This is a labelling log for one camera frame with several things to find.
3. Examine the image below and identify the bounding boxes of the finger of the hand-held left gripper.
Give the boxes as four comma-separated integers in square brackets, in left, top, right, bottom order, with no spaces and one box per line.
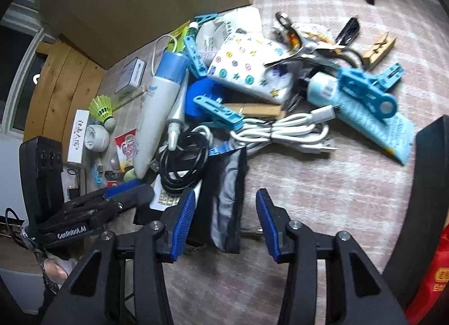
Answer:
[102,182,144,195]
[88,185,155,222]

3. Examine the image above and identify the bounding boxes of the black cable coil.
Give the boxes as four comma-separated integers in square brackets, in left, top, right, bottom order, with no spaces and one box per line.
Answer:
[159,130,211,193]

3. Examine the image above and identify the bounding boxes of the metal keychain clip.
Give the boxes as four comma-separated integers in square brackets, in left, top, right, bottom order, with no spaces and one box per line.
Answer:
[273,12,303,52]

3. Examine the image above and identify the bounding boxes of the white bottle with blue cap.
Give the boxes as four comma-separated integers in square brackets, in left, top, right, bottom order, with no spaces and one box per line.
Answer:
[132,52,190,179]

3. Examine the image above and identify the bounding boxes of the dark green printed stick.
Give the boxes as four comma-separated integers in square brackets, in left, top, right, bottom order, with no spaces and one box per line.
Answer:
[182,21,200,52]

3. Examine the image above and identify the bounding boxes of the metal scissors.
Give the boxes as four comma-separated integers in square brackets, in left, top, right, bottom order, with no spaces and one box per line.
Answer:
[263,17,365,70]

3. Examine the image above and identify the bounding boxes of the red white creamer packet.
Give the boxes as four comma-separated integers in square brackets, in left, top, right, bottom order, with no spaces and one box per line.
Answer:
[114,128,138,173]

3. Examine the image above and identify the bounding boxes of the beige slim stick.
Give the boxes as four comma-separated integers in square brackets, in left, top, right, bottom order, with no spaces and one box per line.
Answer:
[114,87,146,105]

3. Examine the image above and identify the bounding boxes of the white packet with text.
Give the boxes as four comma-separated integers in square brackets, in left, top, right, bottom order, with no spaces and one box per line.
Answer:
[196,7,263,66]

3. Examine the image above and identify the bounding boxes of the light blue tube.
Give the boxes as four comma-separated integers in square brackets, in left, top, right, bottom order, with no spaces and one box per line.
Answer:
[307,71,415,166]

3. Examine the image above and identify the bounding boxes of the thin white cable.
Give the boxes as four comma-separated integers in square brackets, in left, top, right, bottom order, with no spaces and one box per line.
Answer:
[152,32,183,78]

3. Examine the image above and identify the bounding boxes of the grey tin box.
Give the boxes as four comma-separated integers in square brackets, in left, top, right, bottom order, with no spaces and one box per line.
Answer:
[115,57,146,94]

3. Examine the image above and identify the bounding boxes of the black grey pouch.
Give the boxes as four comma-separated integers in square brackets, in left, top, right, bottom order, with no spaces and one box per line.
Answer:
[191,147,248,253]

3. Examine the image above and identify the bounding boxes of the colourful printed tissue packet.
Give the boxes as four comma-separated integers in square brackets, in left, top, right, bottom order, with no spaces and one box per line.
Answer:
[207,32,293,104]

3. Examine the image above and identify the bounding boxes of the silver tube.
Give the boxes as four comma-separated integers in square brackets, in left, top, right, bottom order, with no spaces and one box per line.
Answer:
[166,70,192,152]

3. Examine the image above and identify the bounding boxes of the blue round roll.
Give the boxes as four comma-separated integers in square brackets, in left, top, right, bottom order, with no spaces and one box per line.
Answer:
[185,78,227,119]

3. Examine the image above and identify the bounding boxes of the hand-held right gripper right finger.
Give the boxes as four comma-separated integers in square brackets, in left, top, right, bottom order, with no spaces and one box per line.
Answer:
[255,188,409,325]

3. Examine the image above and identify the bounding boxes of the wooden board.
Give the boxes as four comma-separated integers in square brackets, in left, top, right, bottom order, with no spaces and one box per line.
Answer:
[23,40,106,143]

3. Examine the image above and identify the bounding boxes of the white round tape dispenser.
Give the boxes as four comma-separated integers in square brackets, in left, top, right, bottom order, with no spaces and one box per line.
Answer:
[84,124,110,152]

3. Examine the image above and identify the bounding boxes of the white cable bundle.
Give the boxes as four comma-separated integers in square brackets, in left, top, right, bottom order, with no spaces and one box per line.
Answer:
[227,104,339,154]

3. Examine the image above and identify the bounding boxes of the white carton with red print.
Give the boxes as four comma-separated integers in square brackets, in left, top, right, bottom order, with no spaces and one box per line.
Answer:
[67,109,90,164]

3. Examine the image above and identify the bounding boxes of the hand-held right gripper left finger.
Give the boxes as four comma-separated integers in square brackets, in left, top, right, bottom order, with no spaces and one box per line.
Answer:
[40,187,196,325]

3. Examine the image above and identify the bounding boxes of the large blue ring clip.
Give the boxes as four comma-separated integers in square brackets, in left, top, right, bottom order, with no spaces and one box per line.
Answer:
[338,64,404,119]

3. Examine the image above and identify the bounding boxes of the blue clothespin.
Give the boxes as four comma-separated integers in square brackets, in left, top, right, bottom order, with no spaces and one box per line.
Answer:
[183,36,207,78]
[193,95,244,131]
[194,13,220,25]

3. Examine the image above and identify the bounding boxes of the clear snack wrapper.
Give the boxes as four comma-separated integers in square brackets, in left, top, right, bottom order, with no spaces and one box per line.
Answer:
[293,22,334,46]

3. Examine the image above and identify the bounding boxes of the yellow shuttlecock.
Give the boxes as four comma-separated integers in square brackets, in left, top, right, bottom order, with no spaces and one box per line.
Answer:
[88,95,117,131]

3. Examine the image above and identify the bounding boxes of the brown cardboard box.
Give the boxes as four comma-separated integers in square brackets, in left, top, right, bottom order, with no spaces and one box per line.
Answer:
[35,0,253,70]

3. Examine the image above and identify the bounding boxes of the braided wrist strap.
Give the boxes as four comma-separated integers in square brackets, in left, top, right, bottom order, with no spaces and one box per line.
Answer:
[5,207,60,294]

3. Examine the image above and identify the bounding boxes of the small cartoon printed packet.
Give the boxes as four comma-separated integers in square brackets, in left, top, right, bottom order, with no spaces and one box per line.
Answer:
[91,156,106,185]

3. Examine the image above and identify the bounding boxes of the blue plastic clip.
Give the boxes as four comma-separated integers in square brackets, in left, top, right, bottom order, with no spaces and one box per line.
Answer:
[209,145,235,157]

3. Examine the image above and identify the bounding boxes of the white printed card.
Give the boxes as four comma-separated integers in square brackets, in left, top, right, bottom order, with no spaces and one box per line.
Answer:
[150,172,203,212]

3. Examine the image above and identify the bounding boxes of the person's left hand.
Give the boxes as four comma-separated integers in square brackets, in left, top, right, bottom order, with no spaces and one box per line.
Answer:
[41,256,72,287]

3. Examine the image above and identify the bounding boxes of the wooden clothespin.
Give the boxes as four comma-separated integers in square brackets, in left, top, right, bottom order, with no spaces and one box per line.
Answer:
[223,102,286,118]
[361,32,396,70]

